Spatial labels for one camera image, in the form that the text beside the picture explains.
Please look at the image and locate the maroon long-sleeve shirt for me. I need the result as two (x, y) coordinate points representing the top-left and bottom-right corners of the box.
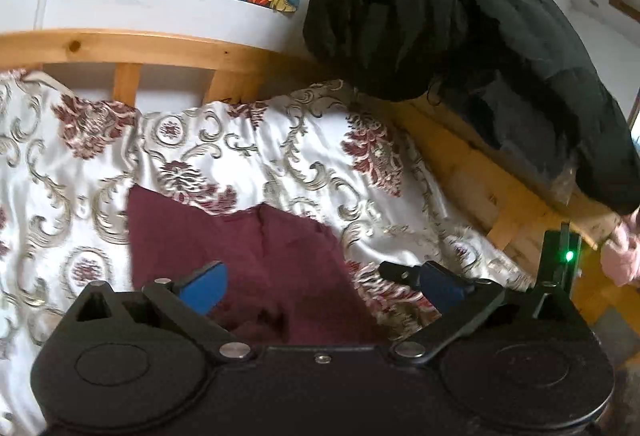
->
(127, 185), (386, 346)

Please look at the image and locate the person's right hand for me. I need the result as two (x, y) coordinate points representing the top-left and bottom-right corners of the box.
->
(600, 209), (640, 287)

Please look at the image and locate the floral white satin bedspread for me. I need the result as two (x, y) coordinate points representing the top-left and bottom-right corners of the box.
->
(1, 70), (532, 435)

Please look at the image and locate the black padded jacket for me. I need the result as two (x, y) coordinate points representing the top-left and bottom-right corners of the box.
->
(303, 0), (639, 216)

